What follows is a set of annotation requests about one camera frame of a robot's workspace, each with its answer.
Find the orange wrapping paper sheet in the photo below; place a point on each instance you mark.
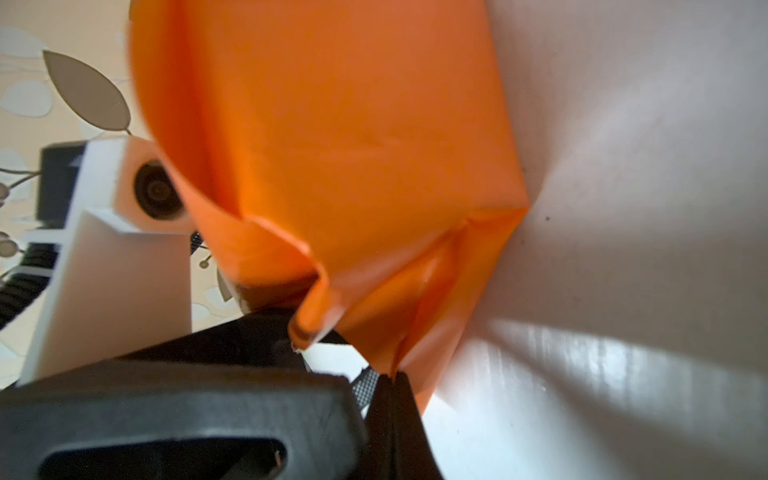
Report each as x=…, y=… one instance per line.
x=352, y=159

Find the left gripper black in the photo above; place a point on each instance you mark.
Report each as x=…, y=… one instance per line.
x=229, y=402

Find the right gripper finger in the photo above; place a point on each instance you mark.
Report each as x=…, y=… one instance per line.
x=398, y=447

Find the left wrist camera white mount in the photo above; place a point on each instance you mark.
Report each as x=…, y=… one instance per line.
x=121, y=282

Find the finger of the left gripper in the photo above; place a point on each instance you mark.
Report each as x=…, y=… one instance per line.
x=363, y=387

